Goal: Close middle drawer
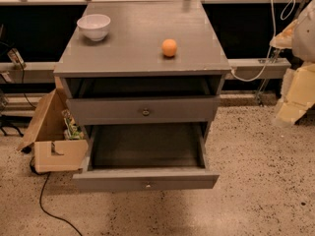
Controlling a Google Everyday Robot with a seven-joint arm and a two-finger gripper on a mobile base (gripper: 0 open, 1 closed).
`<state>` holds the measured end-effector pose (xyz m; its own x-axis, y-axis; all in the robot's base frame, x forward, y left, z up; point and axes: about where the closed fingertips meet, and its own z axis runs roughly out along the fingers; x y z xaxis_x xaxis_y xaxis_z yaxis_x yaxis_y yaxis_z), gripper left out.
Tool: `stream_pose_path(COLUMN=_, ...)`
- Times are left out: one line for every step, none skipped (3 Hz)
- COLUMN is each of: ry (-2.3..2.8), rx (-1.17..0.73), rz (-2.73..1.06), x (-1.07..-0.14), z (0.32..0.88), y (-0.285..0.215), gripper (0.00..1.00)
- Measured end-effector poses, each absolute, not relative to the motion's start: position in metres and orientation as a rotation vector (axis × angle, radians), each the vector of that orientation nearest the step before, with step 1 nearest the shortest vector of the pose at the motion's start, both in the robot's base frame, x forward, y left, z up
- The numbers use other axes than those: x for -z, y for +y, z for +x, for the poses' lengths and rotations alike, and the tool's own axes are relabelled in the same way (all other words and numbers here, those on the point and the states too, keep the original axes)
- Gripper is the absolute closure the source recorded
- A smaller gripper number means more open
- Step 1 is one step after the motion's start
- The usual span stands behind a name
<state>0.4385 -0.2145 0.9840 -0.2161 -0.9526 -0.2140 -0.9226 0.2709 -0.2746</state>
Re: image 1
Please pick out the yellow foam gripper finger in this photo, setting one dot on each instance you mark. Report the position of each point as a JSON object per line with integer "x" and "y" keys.
{"x": 298, "y": 95}

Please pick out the grey drawer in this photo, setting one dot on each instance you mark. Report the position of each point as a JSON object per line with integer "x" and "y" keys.
{"x": 123, "y": 158}
{"x": 141, "y": 110}

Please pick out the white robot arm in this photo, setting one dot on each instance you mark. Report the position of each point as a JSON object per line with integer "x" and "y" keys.
{"x": 298, "y": 88}

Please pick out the grey top drawer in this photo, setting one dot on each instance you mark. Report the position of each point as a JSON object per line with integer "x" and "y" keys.
{"x": 141, "y": 110}

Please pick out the grey drawer cabinet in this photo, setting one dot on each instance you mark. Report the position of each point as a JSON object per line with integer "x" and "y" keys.
{"x": 129, "y": 62}

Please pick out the metal rod stand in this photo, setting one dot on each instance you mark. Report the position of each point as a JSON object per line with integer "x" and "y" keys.
{"x": 272, "y": 66}

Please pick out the orange fruit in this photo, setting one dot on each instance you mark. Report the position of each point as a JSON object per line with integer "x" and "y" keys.
{"x": 169, "y": 47}

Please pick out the white bowl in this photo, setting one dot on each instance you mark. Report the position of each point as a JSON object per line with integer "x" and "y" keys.
{"x": 94, "y": 26}

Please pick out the green snack bag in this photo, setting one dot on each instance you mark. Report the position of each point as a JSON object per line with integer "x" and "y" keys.
{"x": 72, "y": 131}

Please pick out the cardboard box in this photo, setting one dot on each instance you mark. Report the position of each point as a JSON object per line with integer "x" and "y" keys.
{"x": 45, "y": 135}

